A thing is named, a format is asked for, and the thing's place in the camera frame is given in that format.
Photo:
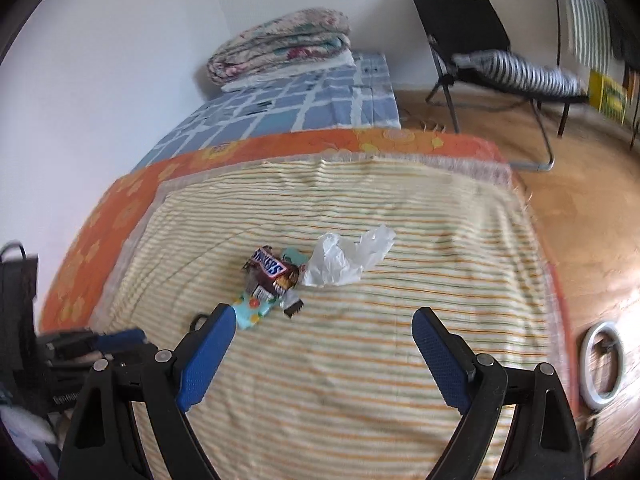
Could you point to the blue checked mattress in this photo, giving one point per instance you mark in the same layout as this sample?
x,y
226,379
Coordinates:
x,y
300,105

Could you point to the striped cushion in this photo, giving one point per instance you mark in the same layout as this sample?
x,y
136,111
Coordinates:
x,y
520,75

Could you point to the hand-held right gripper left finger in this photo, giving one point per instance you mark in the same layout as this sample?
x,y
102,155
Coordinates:
x,y
207,360

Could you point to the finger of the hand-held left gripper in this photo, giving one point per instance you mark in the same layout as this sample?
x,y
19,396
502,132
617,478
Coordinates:
x,y
75,361
120,338

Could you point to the black folding chair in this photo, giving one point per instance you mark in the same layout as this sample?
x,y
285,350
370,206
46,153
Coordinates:
x,y
460,15

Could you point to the black metal clothes rack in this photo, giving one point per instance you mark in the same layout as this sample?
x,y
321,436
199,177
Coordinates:
x,y
556,10

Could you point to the yellow box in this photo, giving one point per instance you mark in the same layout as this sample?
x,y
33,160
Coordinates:
x,y
607,95

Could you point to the yellow striped towel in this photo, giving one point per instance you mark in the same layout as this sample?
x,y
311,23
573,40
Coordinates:
x,y
350,385

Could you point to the brown candy bar wrapper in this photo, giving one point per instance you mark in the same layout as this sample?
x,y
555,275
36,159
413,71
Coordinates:
x,y
270,272

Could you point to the dark hanging jacket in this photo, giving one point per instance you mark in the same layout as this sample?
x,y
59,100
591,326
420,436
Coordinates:
x,y
625,35

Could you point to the folded floral quilt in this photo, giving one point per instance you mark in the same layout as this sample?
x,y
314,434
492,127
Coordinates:
x,y
280,45

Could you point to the teal snack wrapper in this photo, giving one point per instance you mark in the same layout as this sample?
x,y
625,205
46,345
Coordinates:
x,y
250,312

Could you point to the translucent white plastic bag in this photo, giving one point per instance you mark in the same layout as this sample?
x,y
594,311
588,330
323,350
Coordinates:
x,y
330,265

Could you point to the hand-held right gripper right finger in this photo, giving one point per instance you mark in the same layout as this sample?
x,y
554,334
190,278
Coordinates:
x,y
440,360

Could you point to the green striped hanging cloth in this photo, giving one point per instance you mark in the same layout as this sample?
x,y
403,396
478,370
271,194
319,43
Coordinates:
x,y
587,25

